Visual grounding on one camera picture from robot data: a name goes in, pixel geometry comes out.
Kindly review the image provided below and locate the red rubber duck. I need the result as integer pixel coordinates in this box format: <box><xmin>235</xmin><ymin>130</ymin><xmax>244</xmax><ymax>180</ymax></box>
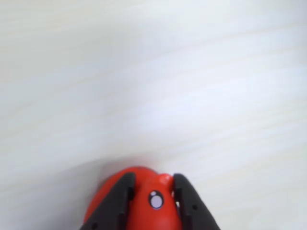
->
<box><xmin>83</xmin><ymin>166</ymin><xmax>183</xmax><ymax>230</ymax></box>

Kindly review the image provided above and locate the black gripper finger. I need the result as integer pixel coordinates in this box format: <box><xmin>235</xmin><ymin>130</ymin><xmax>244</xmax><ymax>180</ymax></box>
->
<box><xmin>172</xmin><ymin>173</ymin><xmax>222</xmax><ymax>230</ymax></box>
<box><xmin>79</xmin><ymin>172</ymin><xmax>137</xmax><ymax>230</ymax></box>

